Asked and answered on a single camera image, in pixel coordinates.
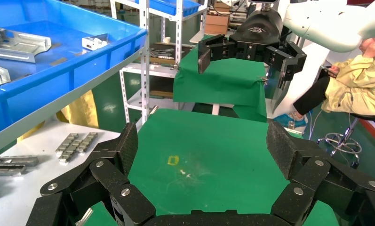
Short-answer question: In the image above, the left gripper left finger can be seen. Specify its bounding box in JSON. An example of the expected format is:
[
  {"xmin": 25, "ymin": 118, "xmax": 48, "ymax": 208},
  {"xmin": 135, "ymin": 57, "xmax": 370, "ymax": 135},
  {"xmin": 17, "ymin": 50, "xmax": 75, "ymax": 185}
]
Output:
[{"xmin": 25, "ymin": 122, "xmax": 157, "ymax": 226}]

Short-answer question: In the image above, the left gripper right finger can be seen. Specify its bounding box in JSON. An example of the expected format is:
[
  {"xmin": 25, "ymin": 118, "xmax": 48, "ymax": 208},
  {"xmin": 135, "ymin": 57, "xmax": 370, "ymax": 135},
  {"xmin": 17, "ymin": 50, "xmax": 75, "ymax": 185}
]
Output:
[{"xmin": 266, "ymin": 121, "xmax": 375, "ymax": 226}]

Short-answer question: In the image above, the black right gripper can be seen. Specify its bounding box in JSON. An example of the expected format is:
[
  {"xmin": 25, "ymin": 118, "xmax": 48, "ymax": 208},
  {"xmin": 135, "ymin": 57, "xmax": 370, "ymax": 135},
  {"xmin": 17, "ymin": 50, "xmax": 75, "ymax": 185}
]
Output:
[{"xmin": 197, "ymin": 8, "xmax": 308, "ymax": 91}]

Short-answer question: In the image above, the large sheet metal plate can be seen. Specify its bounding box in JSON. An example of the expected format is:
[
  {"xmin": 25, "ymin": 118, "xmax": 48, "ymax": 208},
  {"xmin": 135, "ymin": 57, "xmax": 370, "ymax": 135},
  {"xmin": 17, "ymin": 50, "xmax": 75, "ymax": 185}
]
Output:
[{"xmin": 0, "ymin": 27, "xmax": 52, "ymax": 64}]

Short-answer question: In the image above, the grey metal parts heap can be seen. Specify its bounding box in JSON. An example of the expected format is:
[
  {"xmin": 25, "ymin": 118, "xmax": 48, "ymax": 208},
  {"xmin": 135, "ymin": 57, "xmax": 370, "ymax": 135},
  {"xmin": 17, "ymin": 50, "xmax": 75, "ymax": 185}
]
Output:
[{"xmin": 149, "ymin": 47, "xmax": 176, "ymax": 60}]

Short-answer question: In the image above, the green table cloth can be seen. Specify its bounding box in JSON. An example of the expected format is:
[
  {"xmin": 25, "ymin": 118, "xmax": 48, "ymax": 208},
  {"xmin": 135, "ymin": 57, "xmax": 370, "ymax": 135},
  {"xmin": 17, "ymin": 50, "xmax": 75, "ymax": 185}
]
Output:
[
  {"xmin": 81, "ymin": 108, "xmax": 341, "ymax": 226},
  {"xmin": 173, "ymin": 35, "xmax": 268, "ymax": 123}
]

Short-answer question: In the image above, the brown cardboard box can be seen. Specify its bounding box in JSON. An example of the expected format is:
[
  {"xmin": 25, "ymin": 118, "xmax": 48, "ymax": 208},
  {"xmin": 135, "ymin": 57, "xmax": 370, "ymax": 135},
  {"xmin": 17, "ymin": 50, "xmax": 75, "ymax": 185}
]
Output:
[{"xmin": 205, "ymin": 14, "xmax": 231, "ymax": 35}]

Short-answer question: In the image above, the white angle-iron storage rack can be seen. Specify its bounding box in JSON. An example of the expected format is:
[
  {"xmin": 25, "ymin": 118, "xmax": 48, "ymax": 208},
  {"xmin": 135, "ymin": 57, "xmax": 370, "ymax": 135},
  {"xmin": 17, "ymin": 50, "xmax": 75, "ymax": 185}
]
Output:
[{"xmin": 111, "ymin": 0, "xmax": 208, "ymax": 124}]

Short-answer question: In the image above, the yellow plastic bag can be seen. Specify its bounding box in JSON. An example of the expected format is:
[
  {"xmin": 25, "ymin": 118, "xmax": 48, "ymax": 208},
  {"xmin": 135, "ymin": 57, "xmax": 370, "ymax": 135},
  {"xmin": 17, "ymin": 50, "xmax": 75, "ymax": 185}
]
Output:
[{"xmin": 17, "ymin": 90, "xmax": 100, "ymax": 144}]

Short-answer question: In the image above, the dark smartphone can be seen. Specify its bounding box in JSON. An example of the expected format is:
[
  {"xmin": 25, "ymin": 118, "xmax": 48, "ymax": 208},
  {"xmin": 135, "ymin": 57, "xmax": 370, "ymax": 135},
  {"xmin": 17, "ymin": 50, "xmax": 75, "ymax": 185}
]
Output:
[{"xmin": 319, "ymin": 65, "xmax": 339, "ymax": 79}]

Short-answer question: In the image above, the black stool with chrome base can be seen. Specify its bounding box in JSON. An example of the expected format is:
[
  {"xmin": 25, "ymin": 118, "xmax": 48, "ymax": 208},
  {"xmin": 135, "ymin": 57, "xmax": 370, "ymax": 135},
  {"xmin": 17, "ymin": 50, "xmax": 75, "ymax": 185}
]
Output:
[{"xmin": 316, "ymin": 111, "xmax": 375, "ymax": 168}]

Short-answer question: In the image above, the small blue plastic bin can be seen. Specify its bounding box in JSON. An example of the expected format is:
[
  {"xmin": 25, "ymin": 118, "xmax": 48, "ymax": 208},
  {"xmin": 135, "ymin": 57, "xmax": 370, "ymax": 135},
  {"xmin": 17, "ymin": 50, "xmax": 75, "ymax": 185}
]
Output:
[{"xmin": 134, "ymin": 0, "xmax": 202, "ymax": 17}]

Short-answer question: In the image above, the seated person in yellow jacket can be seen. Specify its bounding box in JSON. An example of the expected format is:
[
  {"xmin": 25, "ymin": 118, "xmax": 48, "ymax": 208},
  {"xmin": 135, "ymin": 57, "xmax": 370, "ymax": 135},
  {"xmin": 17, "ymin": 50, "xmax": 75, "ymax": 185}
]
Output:
[{"xmin": 273, "ymin": 34, "xmax": 375, "ymax": 129}]

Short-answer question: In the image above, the large blue plastic bin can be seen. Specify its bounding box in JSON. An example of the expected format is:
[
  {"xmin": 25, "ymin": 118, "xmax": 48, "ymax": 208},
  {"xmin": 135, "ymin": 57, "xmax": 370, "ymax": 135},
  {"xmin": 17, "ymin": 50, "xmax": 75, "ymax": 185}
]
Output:
[{"xmin": 0, "ymin": 0, "xmax": 148, "ymax": 139}]

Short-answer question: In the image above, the folded box-shaped metal part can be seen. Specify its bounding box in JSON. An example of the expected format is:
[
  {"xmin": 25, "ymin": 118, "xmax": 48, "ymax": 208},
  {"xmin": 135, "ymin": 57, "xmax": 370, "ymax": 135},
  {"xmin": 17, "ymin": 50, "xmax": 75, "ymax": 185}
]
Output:
[{"xmin": 81, "ymin": 33, "xmax": 109, "ymax": 51}]

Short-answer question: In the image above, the notched metal rail part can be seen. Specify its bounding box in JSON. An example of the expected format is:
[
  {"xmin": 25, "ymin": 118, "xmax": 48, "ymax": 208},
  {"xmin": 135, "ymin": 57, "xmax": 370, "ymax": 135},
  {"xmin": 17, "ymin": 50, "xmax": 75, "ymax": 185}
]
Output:
[
  {"xmin": 58, "ymin": 140, "xmax": 88, "ymax": 165},
  {"xmin": 55, "ymin": 133, "xmax": 80, "ymax": 157},
  {"xmin": 76, "ymin": 132, "xmax": 99, "ymax": 154},
  {"xmin": 0, "ymin": 164, "xmax": 27, "ymax": 176},
  {"xmin": 0, "ymin": 155, "xmax": 40, "ymax": 168}
]

